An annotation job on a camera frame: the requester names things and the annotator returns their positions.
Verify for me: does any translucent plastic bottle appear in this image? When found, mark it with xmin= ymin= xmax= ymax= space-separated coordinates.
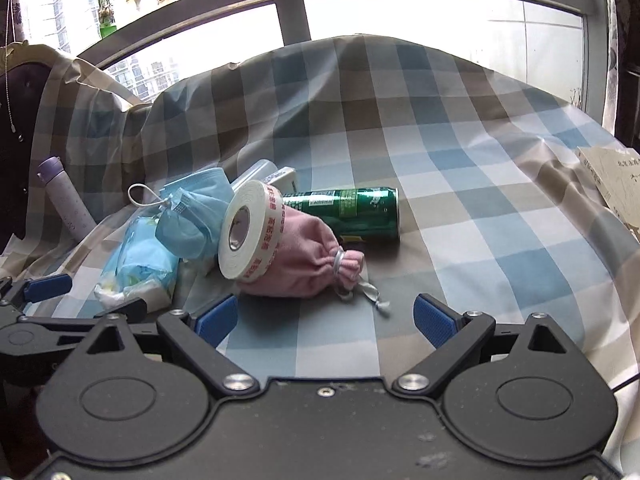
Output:
xmin=230 ymin=159 xmax=278 ymax=193

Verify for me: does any green drink can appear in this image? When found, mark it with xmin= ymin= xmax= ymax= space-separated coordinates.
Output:
xmin=282 ymin=186 xmax=401 ymax=242

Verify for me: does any beige paper booklet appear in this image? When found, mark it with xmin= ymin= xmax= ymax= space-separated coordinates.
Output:
xmin=575 ymin=146 xmax=640 ymax=243

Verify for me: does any blue face mask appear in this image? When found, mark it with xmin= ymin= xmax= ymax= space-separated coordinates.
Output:
xmin=127 ymin=167 xmax=236 ymax=261

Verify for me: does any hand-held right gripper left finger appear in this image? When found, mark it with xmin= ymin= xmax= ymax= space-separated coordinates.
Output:
xmin=75 ymin=294 xmax=261 ymax=401

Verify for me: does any black cable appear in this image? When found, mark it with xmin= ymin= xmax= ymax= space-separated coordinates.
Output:
xmin=610 ymin=374 xmax=640 ymax=397

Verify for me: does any beaded pull cord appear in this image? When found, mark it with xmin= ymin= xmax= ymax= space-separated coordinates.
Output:
xmin=4 ymin=0 xmax=26 ymax=147

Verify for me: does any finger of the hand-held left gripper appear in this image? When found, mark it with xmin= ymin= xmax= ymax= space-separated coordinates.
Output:
xmin=94 ymin=297 xmax=149 ymax=322
xmin=0 ymin=274 xmax=73 ymax=312

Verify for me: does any blue tissue packet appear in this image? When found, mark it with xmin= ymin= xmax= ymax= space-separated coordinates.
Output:
xmin=95 ymin=215 xmax=181 ymax=313

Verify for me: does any checked tablecloth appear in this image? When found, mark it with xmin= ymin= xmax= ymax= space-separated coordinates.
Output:
xmin=0 ymin=34 xmax=640 ymax=466

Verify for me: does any white tape roll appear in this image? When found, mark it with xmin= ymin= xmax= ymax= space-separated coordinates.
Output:
xmin=218 ymin=180 xmax=285 ymax=281

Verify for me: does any pink drawstring pouch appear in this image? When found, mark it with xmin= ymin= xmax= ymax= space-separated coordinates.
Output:
xmin=235 ymin=207 xmax=392 ymax=318

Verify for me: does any small white box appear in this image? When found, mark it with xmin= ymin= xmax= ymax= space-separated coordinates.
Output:
xmin=267 ymin=166 xmax=300 ymax=196

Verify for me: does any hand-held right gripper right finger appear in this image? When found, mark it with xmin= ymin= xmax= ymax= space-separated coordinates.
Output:
xmin=392 ymin=294 xmax=576 ymax=401

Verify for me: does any dark upholstered chair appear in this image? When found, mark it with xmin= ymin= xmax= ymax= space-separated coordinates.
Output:
xmin=0 ymin=42 xmax=76 ymax=256

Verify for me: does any grey window frame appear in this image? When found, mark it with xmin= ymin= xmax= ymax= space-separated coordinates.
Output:
xmin=75 ymin=0 xmax=601 ymax=111

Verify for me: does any dark brown patterned curtain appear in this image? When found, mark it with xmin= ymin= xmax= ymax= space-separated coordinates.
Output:
xmin=614 ymin=0 xmax=640 ymax=147

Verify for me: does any white patterned curtain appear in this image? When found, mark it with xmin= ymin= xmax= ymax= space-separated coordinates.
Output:
xmin=0 ymin=0 xmax=32 ymax=46
xmin=601 ymin=0 xmax=623 ymax=136

